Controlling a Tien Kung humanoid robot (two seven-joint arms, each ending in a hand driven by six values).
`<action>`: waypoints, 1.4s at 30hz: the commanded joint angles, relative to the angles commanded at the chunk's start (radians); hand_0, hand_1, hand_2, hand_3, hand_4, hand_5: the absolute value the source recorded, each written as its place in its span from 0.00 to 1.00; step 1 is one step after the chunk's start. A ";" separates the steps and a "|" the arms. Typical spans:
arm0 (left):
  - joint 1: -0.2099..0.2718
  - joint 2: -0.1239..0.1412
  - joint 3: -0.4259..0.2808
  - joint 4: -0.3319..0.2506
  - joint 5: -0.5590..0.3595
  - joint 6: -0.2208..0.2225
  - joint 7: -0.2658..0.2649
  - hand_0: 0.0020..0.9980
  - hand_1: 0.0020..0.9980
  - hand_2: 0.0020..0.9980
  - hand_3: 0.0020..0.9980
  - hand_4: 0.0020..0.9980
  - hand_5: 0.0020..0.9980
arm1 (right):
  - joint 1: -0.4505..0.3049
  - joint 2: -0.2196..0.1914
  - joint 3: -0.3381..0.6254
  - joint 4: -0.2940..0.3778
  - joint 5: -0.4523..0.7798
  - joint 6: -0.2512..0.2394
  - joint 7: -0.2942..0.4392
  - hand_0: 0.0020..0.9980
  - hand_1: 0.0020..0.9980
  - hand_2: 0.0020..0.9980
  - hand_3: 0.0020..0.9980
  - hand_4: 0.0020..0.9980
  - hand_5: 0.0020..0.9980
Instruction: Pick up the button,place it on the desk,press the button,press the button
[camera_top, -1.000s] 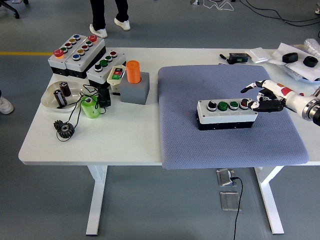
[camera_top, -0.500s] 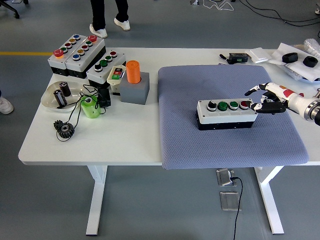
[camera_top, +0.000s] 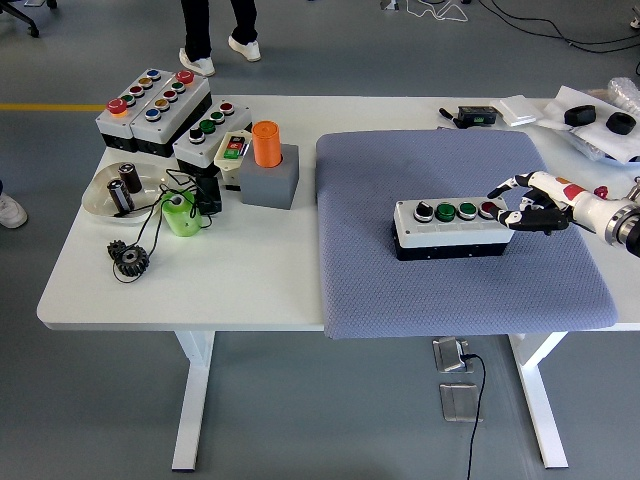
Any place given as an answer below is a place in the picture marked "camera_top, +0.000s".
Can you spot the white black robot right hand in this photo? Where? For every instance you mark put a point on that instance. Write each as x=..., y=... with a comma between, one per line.
x=555, y=197

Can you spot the white four-button control box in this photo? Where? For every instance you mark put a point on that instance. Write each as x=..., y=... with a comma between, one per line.
x=450, y=235
x=200, y=150

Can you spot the five-button box with mushroom button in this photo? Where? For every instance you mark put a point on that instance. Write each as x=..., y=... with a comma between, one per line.
x=107, y=128
x=160, y=132

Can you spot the white paper sheets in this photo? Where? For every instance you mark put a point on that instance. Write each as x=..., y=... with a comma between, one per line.
x=605, y=142

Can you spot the black module with green connector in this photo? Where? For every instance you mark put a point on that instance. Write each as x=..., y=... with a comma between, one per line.
x=477, y=115

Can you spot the grey-blue textured mat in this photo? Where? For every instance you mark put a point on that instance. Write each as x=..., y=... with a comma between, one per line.
x=400, y=300

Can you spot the silver floor socket box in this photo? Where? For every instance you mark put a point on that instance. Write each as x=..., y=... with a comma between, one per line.
x=447, y=355
x=460, y=402

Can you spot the white table leg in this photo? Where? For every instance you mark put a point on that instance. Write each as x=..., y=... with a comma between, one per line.
x=540, y=400
x=192, y=400

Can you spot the grey square block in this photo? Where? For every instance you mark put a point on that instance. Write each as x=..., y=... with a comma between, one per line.
x=267, y=187

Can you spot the orange cylinder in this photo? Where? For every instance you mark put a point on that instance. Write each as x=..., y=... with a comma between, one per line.
x=266, y=145

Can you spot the black power adapter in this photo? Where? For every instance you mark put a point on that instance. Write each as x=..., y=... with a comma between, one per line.
x=210, y=197

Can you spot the green plastic spool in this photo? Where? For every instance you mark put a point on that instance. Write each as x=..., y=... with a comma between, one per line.
x=182, y=220

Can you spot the person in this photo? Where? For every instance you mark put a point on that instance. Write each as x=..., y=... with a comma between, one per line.
x=197, y=25

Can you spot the dark cylindrical capacitor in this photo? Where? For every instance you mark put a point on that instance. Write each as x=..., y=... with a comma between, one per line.
x=131, y=177
x=120, y=196

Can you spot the large dark metal gear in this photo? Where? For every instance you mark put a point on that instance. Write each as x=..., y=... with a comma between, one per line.
x=132, y=262

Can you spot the small dark metal gear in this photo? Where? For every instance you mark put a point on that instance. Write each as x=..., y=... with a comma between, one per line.
x=115, y=248

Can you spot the clear shallow plate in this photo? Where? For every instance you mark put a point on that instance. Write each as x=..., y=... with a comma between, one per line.
x=97, y=200

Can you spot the yellow floor tape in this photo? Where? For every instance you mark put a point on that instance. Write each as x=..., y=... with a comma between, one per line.
x=50, y=107

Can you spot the person's white shoe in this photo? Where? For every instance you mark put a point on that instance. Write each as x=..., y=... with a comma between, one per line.
x=10, y=210

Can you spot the black office chair base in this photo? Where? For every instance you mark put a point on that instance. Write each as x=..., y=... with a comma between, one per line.
x=25, y=17

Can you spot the cream switch box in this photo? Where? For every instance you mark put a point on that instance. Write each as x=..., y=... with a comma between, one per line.
x=223, y=162

